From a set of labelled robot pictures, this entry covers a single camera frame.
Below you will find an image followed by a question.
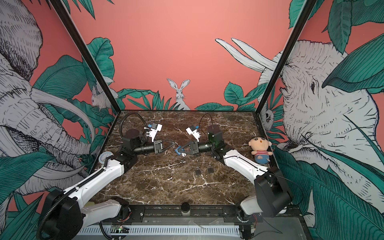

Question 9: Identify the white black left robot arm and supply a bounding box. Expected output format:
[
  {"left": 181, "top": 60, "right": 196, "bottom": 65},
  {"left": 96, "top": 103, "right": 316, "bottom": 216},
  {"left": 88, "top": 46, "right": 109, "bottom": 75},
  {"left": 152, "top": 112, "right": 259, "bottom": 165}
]
[{"left": 36, "top": 129, "right": 166, "bottom": 240}]

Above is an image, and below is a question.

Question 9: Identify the thin black right cable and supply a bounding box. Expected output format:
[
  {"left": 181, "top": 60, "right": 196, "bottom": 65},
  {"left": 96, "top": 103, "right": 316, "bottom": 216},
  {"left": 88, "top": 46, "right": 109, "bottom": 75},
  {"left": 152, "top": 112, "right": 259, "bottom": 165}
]
[{"left": 199, "top": 112, "right": 214, "bottom": 133}]

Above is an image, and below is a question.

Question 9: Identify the plush doll striped shirt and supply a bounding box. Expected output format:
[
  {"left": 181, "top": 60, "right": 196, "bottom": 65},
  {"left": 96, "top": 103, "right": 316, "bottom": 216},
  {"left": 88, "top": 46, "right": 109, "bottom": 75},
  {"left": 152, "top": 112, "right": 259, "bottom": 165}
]
[{"left": 249, "top": 137, "right": 273, "bottom": 164}]

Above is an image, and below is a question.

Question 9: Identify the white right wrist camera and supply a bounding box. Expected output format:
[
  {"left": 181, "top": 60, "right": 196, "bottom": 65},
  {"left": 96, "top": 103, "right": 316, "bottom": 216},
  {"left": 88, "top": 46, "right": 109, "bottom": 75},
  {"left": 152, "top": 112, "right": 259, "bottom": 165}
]
[{"left": 186, "top": 125, "right": 201, "bottom": 142}]

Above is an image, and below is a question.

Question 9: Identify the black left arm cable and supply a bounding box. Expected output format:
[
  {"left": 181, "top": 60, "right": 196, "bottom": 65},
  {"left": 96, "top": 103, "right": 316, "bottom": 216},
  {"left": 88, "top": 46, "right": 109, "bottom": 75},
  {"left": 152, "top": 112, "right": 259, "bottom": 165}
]
[{"left": 119, "top": 112, "right": 149, "bottom": 139}]

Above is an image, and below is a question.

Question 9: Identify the small teal alarm clock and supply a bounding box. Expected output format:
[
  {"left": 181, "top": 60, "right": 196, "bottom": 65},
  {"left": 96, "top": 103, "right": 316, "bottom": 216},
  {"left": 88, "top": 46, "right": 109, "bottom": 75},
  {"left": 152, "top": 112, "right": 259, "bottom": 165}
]
[{"left": 99, "top": 151, "right": 114, "bottom": 170}]

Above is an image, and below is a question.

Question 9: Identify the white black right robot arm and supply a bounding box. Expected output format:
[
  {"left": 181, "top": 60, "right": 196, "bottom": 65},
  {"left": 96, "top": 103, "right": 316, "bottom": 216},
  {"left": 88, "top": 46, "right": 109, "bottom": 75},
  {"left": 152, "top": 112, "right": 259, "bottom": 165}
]
[{"left": 176, "top": 125, "right": 292, "bottom": 221}]

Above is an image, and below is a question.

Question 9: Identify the green circuit board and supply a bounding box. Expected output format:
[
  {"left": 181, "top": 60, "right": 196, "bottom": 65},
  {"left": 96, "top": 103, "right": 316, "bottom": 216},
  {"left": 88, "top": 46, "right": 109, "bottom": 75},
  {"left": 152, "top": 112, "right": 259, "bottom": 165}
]
[{"left": 111, "top": 225, "right": 130, "bottom": 234}]

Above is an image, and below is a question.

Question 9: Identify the white ventilated strip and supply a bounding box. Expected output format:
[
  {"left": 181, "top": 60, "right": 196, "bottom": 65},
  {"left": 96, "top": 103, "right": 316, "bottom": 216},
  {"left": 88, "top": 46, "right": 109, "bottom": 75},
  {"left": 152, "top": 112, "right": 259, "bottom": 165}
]
[{"left": 74, "top": 224, "right": 241, "bottom": 237}]

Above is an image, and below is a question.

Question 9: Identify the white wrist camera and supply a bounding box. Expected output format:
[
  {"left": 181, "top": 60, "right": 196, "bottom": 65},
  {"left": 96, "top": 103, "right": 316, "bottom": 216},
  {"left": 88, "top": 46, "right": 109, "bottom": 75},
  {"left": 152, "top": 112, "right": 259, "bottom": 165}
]
[
  {"left": 186, "top": 125, "right": 201, "bottom": 142},
  {"left": 144, "top": 123, "right": 163, "bottom": 142}
]

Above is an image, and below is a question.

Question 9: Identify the black left corner frame post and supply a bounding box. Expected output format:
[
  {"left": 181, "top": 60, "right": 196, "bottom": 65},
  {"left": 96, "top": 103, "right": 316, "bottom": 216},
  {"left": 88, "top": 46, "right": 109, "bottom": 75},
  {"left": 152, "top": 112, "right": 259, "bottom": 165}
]
[{"left": 50, "top": 0, "right": 121, "bottom": 114}]

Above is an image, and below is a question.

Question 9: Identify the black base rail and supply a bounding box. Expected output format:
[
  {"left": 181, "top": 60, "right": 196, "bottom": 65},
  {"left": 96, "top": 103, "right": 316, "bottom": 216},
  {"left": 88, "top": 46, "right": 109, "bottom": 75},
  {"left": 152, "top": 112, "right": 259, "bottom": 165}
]
[{"left": 98, "top": 204, "right": 301, "bottom": 224}]

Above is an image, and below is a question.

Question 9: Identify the black knob on rail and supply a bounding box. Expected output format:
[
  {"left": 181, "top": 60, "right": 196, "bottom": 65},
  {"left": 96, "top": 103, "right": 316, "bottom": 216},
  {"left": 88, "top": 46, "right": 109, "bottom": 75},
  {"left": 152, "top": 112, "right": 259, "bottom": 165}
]
[{"left": 181, "top": 202, "right": 191, "bottom": 216}]

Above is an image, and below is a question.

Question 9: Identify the black corner frame post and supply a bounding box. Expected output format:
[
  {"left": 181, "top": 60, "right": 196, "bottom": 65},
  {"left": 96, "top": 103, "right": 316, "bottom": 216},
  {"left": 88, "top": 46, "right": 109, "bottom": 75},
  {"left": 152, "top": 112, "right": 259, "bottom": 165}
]
[
  {"left": 50, "top": 0, "right": 121, "bottom": 114},
  {"left": 254, "top": 0, "right": 318, "bottom": 115}
]

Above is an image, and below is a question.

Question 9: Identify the black right corner frame post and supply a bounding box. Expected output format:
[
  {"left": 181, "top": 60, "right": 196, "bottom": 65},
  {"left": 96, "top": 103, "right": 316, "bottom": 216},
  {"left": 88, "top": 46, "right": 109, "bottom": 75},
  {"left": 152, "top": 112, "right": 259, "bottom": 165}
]
[{"left": 254, "top": 0, "right": 318, "bottom": 115}]

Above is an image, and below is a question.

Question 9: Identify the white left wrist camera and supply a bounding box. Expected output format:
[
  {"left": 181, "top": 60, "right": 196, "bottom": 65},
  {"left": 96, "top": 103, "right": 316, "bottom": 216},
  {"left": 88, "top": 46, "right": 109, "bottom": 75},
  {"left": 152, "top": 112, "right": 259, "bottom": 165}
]
[{"left": 144, "top": 123, "right": 163, "bottom": 142}]

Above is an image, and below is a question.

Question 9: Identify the blue padlock with keys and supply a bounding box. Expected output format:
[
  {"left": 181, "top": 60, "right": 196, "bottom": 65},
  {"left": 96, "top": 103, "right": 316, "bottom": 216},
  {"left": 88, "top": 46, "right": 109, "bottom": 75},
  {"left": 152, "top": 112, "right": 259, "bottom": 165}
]
[{"left": 175, "top": 146, "right": 187, "bottom": 157}]

